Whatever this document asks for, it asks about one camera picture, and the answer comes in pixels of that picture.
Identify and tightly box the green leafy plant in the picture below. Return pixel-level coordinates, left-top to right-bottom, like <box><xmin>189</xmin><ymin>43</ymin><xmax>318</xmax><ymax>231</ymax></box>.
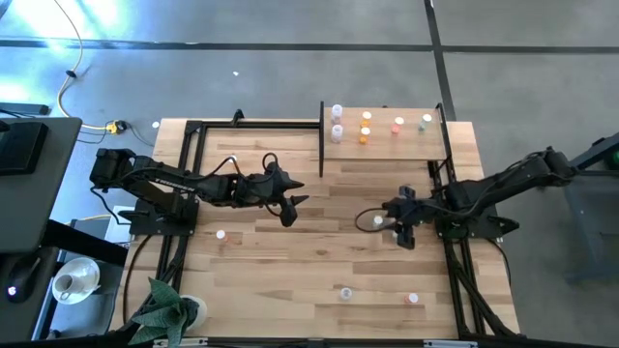
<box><xmin>128</xmin><ymin>276</ymin><xmax>202</xmax><ymax>347</ymax></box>

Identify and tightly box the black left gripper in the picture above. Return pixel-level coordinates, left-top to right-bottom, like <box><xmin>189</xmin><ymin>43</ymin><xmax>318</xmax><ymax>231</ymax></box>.
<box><xmin>239</xmin><ymin>161</ymin><xmax>311</xmax><ymax>229</ymax></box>

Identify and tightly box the yellow cable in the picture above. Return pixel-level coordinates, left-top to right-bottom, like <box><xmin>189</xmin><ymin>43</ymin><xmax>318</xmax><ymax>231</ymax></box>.
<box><xmin>51</xmin><ymin>0</ymin><xmax>122</xmax><ymax>132</ymax></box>

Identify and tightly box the black computer mouse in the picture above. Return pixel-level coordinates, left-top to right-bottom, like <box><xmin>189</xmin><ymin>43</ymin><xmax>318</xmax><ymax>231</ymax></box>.
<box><xmin>5</xmin><ymin>254</ymin><xmax>41</xmax><ymax>305</ymax></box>

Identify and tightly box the blue-grey metal cart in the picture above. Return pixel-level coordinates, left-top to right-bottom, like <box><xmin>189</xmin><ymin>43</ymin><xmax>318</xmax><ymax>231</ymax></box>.
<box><xmin>563</xmin><ymin>130</ymin><xmax>619</xmax><ymax>285</ymax></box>

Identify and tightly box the black power strip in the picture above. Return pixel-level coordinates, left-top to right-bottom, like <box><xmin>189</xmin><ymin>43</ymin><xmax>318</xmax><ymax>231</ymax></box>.
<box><xmin>0</xmin><ymin>101</ymin><xmax>50</xmax><ymax>116</ymax></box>

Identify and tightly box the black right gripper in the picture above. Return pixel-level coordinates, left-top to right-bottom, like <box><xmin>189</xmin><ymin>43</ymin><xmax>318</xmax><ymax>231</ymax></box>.
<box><xmin>383</xmin><ymin>185</ymin><xmax>429</xmax><ymax>251</ymax></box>

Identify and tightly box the white cup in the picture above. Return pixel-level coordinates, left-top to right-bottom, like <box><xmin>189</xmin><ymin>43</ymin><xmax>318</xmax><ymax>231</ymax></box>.
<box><xmin>52</xmin><ymin>272</ymin><xmax>81</xmax><ymax>299</ymax></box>

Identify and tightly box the silver metal bracket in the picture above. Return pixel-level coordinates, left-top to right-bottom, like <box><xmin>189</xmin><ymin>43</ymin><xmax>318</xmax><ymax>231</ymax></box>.
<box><xmin>423</xmin><ymin>339</ymin><xmax>480</xmax><ymax>348</ymax></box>
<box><xmin>153</xmin><ymin>337</ymin><xmax>209</xmax><ymax>348</ymax></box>

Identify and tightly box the black metal shelf leg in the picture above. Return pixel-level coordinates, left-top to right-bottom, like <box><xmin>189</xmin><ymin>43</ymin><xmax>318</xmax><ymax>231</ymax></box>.
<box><xmin>433</xmin><ymin>101</ymin><xmax>455</xmax><ymax>168</ymax></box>
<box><xmin>318</xmin><ymin>100</ymin><xmax>327</xmax><ymax>179</ymax></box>

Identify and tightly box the white paper sheet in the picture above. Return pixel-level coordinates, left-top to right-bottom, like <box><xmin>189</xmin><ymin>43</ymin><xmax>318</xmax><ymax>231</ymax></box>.
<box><xmin>103</xmin><ymin>206</ymin><xmax>134</xmax><ymax>244</ymax></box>

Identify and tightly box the wooden shelf board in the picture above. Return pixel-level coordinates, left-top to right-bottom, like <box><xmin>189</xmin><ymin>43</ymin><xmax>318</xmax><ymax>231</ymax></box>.
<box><xmin>322</xmin><ymin>105</ymin><xmax>447</xmax><ymax>161</ymax></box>

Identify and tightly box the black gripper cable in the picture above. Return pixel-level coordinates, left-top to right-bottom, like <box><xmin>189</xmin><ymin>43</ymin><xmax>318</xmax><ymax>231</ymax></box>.
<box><xmin>354</xmin><ymin>206</ymin><xmax>391</xmax><ymax>235</ymax></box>

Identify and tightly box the dark grey desk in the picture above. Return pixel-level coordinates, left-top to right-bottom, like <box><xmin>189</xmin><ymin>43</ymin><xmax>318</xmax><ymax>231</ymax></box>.
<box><xmin>0</xmin><ymin>115</ymin><xmax>83</xmax><ymax>255</ymax></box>

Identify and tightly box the white plant pot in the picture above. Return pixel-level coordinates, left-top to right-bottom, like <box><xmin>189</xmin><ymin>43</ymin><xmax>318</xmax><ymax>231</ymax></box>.
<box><xmin>179</xmin><ymin>293</ymin><xmax>210</xmax><ymax>332</ymax></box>

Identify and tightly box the black rectangular device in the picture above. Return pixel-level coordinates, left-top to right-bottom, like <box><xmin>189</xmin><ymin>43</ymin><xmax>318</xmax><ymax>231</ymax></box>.
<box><xmin>0</xmin><ymin>120</ymin><xmax>49</xmax><ymax>176</ymax></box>

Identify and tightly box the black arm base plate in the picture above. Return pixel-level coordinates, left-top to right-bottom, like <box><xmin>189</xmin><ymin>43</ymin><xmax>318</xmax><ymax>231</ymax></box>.
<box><xmin>433</xmin><ymin>202</ymin><xmax>521</xmax><ymax>242</ymax></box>
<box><xmin>117</xmin><ymin>196</ymin><xmax>200</xmax><ymax>238</ymax></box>

